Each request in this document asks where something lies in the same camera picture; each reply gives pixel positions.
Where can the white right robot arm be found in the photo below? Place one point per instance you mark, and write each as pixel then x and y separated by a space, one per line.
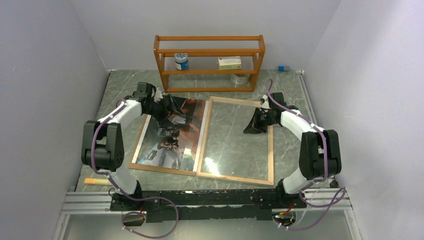
pixel 319 156

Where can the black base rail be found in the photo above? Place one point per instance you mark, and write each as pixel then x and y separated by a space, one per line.
pixel 169 205

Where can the white green box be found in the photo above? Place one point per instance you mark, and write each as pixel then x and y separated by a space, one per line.
pixel 229 63

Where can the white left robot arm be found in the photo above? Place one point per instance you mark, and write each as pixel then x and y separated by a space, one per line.
pixel 102 143

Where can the printed photo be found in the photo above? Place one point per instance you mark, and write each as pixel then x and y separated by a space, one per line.
pixel 195 115

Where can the blue white jar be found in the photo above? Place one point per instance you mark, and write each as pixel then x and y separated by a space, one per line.
pixel 181 61

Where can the wooden picture frame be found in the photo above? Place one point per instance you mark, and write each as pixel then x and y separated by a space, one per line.
pixel 270 152

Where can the blue capped bottle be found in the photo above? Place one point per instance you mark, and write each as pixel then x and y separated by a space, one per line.
pixel 284 68

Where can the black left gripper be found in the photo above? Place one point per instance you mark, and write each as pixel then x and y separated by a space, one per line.
pixel 169 110

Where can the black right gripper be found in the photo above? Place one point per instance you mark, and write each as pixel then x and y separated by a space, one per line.
pixel 254 126

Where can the yellow glue stick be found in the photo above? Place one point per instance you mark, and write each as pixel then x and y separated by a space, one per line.
pixel 96 181

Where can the silver tape roll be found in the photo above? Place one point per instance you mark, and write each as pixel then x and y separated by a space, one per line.
pixel 240 79

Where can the clear acrylic sheet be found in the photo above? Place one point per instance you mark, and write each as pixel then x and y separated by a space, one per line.
pixel 232 139

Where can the orange wooden shelf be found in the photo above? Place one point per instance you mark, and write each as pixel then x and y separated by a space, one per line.
pixel 203 53

